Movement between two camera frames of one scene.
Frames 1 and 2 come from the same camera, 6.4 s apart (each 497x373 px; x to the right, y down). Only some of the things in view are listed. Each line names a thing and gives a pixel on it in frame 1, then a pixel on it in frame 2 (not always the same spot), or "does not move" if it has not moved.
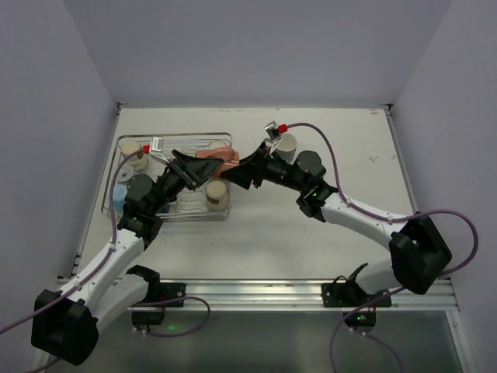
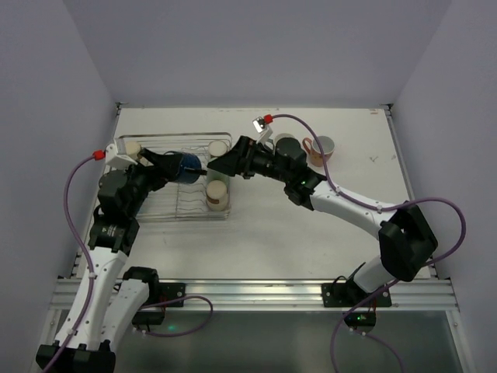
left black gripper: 183,175 → 147,167
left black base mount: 160,295 does not move
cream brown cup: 217,144 does not move
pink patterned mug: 227,155 → 313,148
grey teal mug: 286,147 does not move
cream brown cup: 217,195 does not move
